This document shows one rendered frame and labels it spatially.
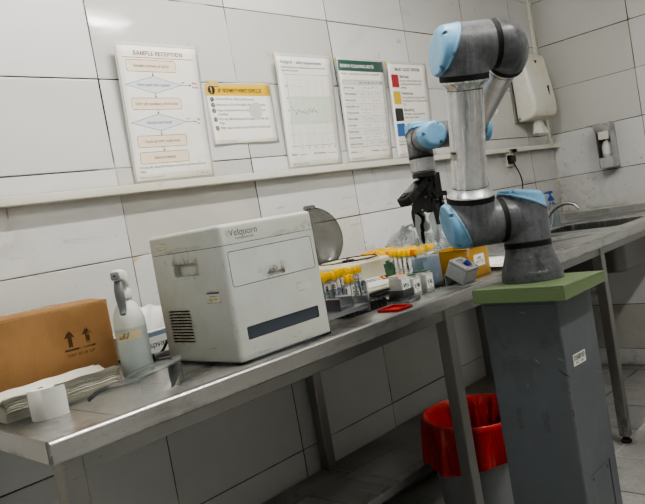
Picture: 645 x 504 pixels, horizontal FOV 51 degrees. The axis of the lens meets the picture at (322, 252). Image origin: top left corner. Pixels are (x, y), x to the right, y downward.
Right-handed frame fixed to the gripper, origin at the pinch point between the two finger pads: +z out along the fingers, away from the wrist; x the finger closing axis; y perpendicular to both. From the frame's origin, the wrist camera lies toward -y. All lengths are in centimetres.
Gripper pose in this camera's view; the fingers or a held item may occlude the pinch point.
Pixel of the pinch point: (428, 239)
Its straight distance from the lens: 206.3
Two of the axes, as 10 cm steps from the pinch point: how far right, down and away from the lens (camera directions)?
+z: 1.6, 9.9, 0.4
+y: 7.7, -1.5, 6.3
